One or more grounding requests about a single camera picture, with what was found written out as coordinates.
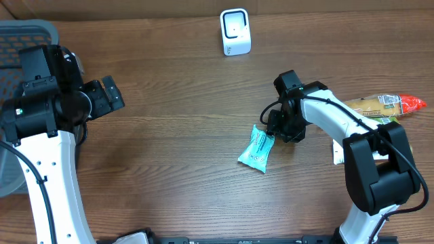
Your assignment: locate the white barcode scanner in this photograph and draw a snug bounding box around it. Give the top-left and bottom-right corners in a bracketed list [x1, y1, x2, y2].
[220, 8, 252, 56]

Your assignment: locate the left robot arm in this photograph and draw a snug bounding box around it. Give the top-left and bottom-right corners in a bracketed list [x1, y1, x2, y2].
[1, 45, 125, 243]

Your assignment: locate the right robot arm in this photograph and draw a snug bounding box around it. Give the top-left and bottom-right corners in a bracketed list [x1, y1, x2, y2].
[266, 78, 429, 243]

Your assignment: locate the grey plastic basket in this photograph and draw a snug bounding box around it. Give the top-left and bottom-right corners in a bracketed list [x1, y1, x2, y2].
[1, 20, 60, 197]

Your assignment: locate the green snack packet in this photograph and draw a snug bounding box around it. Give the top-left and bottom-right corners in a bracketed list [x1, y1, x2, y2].
[372, 117, 399, 125]

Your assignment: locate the teal wet wipes packet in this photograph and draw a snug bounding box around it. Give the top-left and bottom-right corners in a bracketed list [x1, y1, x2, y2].
[238, 125, 275, 174]

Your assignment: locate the orange spaghetti packet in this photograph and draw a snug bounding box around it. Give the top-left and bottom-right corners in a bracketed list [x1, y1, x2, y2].
[344, 94, 427, 117]

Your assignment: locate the white cream tube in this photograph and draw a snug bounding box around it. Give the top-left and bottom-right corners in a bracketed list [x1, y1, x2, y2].
[332, 140, 389, 165]

